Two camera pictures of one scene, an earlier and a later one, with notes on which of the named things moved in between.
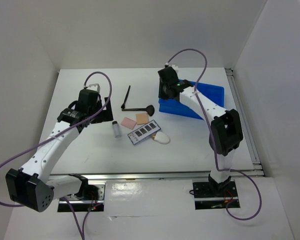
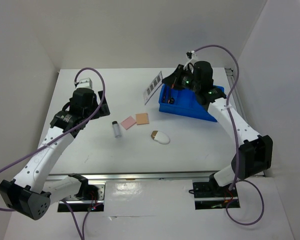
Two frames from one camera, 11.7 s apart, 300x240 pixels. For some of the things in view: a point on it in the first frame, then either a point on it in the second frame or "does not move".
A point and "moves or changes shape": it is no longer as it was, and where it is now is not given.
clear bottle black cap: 117,129 does not move
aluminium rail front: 151,176 does not move
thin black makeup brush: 123,106 moves or changes shape
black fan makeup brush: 149,109 to 171,100
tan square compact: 142,118 does not move
